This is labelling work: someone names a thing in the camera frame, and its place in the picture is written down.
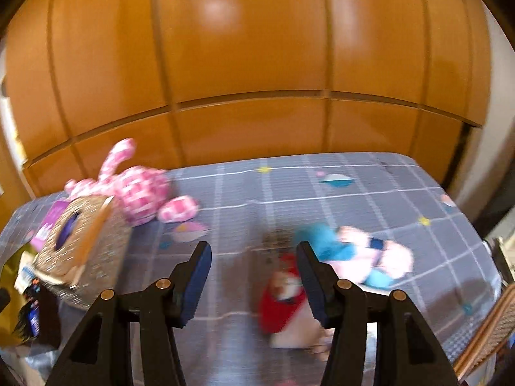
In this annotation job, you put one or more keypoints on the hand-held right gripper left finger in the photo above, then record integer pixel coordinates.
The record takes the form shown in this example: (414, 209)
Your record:
(197, 285)

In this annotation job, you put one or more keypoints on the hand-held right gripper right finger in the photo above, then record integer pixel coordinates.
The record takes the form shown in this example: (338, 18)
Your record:
(312, 285)

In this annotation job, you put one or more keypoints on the pink fuzzy sock blue toe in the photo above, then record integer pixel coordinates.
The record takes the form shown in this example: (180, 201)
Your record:
(322, 243)
(394, 257)

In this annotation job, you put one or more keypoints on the red white figure sock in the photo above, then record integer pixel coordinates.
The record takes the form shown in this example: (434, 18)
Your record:
(277, 313)

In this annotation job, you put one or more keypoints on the gold tin box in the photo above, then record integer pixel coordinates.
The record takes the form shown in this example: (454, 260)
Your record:
(10, 267)

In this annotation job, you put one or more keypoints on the grey plaid bedsheet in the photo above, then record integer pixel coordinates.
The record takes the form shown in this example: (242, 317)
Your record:
(281, 193)

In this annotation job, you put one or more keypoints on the ornate gold tissue box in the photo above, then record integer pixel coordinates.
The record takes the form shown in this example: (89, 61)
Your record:
(92, 261)

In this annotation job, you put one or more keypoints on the pink spotted plush toy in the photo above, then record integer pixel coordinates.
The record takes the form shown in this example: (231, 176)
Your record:
(141, 193)

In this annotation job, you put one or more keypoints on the purple carton box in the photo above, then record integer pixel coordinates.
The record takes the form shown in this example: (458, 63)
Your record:
(48, 225)

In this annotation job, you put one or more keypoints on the woven rattan furniture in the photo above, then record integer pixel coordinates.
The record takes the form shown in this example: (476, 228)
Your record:
(487, 329)

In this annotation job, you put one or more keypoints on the wooden wardrobe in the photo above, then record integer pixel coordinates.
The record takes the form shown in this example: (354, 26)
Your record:
(241, 48)

